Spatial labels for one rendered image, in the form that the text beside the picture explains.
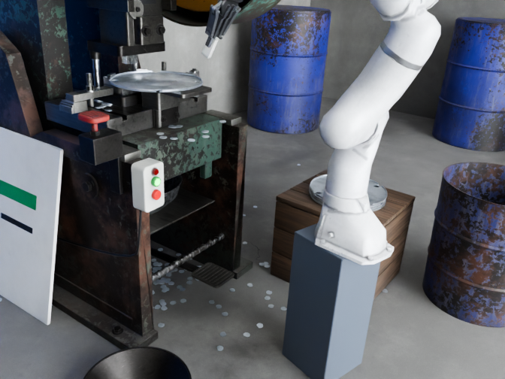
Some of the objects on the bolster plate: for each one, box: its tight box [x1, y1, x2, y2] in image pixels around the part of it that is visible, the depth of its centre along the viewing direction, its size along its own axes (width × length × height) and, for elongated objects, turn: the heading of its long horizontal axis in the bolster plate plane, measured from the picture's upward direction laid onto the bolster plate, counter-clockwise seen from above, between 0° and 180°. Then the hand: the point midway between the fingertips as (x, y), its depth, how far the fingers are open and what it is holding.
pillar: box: [92, 59, 101, 88], centre depth 157 cm, size 2×2×14 cm
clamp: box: [59, 73, 113, 114], centre depth 149 cm, size 6×17×10 cm, turn 138°
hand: (210, 46), depth 151 cm, fingers closed
